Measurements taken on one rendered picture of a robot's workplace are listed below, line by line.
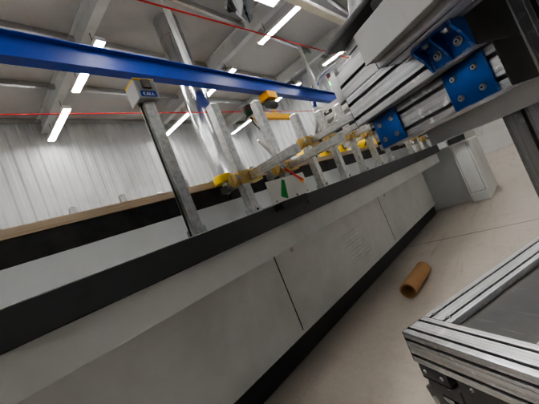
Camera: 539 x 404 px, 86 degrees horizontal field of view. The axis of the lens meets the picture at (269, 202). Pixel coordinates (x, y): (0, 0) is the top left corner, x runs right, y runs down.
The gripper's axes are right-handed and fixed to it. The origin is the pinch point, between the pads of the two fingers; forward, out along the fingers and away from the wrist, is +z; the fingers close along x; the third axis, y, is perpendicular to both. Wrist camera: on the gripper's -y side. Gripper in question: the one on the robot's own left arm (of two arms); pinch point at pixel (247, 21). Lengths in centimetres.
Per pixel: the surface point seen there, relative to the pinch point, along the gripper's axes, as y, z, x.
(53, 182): -713, -202, -244
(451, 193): -152, 118, 243
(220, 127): -18.1, 26.8, -17.8
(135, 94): -5.7, 14.6, -42.6
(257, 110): -29.6, 19.5, 4.4
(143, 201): -25, 43, -52
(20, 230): -10, 43, -83
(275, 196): -23, 58, -6
